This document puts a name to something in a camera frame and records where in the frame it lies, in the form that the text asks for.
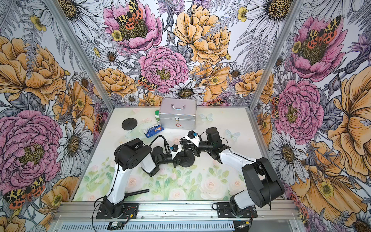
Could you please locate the black microphone clip pole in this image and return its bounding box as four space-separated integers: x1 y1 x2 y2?
180 137 193 154

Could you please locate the black round stand base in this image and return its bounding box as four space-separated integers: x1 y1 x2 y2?
177 150 195 168

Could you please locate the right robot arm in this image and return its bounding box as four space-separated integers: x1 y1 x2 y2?
188 127 285 217

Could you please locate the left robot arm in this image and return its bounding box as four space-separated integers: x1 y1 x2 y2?
100 138 183 218

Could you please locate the black stand pole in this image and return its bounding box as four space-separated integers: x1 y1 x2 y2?
125 189 150 198

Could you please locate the blue snack packet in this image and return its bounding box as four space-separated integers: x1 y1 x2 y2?
144 125 164 138

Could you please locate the clear plastic bag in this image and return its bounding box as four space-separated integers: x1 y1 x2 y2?
125 128 147 140

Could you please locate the silver aluminium first aid case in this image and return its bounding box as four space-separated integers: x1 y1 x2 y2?
159 98 197 130

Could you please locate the green capped white bottle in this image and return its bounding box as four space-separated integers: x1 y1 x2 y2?
155 110 160 121

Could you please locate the black round base far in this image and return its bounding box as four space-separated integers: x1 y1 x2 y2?
121 118 138 131

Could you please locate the small circuit board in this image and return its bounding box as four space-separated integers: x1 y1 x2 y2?
107 222 125 231

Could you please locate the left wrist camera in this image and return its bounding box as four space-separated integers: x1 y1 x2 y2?
170 145 182 159

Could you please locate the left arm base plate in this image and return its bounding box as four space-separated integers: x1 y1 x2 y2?
96 203 139 219

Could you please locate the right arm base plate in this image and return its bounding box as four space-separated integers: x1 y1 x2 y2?
212 202 258 218

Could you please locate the aluminium front rail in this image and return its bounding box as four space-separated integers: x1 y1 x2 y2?
52 199 300 223

